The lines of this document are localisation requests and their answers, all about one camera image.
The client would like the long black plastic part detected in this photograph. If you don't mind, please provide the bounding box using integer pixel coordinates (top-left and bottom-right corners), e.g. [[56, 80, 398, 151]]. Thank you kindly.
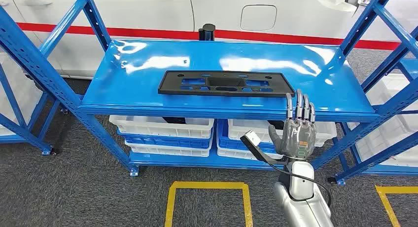
[[157, 70, 296, 98]]

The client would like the translucent white storage crate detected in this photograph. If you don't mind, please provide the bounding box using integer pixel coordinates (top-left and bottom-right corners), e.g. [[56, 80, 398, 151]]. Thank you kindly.
[[346, 73, 418, 167], [0, 52, 43, 136]]

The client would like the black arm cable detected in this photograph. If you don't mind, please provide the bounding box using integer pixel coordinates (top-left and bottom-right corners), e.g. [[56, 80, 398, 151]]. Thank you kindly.
[[261, 158, 332, 208]]

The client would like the yellow floor tape marking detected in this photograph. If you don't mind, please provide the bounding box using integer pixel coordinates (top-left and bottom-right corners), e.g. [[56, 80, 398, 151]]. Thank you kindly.
[[375, 185, 418, 227], [164, 181, 254, 227]]

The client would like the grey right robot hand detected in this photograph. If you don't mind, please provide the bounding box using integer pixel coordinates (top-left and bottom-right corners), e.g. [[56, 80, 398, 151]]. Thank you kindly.
[[268, 89, 317, 160]]

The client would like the blue plastic crate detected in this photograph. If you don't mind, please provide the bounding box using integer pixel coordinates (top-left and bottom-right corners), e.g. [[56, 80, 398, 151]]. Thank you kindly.
[[216, 119, 285, 154], [117, 129, 214, 150]]

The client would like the blue metal shelf rack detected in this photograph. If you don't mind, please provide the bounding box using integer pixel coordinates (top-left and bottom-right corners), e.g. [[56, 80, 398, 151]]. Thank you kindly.
[[328, 57, 418, 187], [0, 0, 418, 178], [0, 63, 61, 156]]

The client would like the white car body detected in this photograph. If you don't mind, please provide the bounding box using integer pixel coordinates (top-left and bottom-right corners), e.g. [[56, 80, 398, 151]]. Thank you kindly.
[[0, 0, 418, 79]]

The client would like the black stanchion post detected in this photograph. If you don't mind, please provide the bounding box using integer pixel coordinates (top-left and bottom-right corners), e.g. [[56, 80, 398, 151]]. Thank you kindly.
[[198, 23, 216, 41]]

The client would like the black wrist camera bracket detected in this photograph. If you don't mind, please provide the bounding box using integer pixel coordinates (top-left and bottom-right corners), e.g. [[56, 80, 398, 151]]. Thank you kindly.
[[240, 135, 289, 165]]

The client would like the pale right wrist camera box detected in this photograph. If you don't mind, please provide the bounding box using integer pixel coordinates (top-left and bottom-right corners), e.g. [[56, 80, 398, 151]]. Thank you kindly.
[[244, 130, 262, 147]]

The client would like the white plastic crate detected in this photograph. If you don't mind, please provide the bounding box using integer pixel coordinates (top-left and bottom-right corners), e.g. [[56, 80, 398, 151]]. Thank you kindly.
[[108, 115, 215, 140], [124, 140, 213, 158], [227, 119, 338, 148], [216, 146, 285, 161]]

